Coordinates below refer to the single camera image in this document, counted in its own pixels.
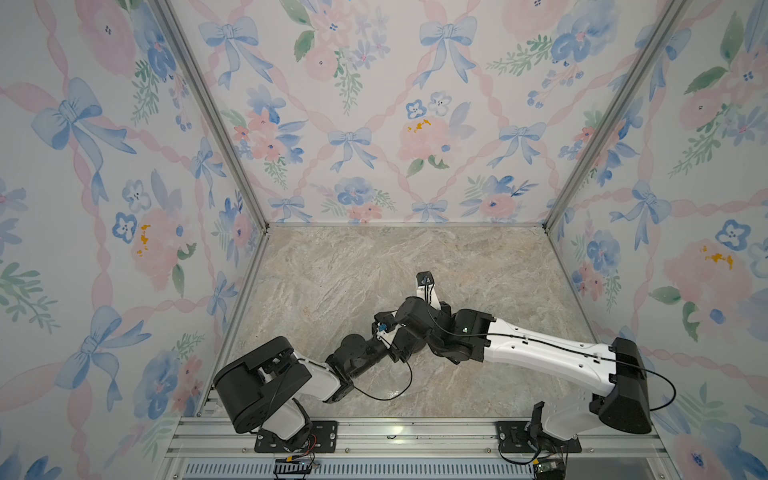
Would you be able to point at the aluminium corner post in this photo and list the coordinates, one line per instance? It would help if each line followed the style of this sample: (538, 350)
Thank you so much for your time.
(659, 36)
(179, 44)

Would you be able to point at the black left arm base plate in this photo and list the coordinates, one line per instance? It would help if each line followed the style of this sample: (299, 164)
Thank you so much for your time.
(316, 437)

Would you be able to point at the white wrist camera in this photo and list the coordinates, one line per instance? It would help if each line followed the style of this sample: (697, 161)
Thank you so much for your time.
(385, 328)
(426, 289)

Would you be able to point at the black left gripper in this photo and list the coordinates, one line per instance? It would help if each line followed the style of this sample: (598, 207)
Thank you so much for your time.
(394, 354)

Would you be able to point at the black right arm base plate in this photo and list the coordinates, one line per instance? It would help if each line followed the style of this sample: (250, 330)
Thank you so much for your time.
(528, 437)

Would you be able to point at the aluminium right corner post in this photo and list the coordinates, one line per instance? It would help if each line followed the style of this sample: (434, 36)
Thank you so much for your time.
(659, 36)

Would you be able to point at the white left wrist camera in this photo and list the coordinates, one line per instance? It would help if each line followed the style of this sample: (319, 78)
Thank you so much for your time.
(385, 328)

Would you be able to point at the aluminium left corner post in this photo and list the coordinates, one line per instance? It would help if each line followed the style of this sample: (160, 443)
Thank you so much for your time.
(179, 44)

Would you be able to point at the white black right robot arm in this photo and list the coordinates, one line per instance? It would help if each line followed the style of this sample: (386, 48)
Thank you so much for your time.
(612, 378)

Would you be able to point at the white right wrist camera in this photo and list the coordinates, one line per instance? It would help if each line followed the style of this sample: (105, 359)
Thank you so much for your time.
(426, 289)

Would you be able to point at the black round microphone stand base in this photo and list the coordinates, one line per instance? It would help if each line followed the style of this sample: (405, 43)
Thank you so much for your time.
(409, 343)

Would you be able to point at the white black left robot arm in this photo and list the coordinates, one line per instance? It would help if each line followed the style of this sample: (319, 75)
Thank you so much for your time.
(260, 391)

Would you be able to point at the aluminium mounting rail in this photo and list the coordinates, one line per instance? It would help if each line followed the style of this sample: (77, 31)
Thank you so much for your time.
(415, 448)

